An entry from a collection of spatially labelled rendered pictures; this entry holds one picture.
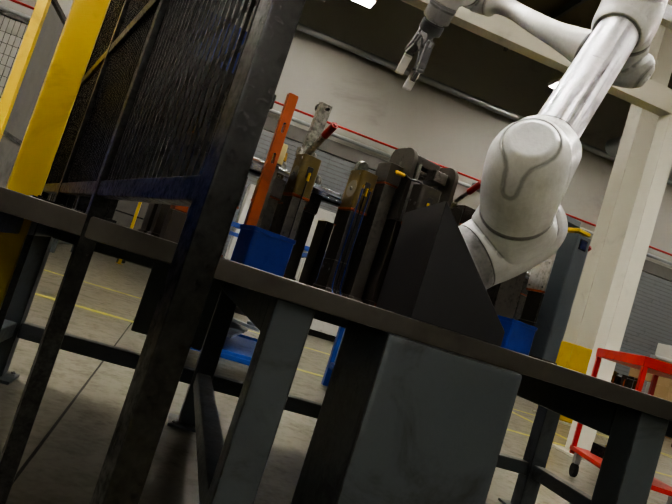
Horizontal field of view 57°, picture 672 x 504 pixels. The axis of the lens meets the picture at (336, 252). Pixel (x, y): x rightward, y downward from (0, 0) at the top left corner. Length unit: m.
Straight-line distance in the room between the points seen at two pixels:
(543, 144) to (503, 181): 0.10
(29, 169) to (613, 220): 8.40
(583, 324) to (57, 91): 8.13
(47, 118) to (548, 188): 1.58
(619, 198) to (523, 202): 8.50
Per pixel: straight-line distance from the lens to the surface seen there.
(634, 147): 9.95
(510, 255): 1.35
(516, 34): 5.96
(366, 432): 1.22
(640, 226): 6.36
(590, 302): 9.44
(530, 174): 1.19
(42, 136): 2.21
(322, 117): 1.83
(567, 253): 2.21
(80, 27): 2.28
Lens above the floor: 0.69
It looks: 4 degrees up
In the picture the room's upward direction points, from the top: 18 degrees clockwise
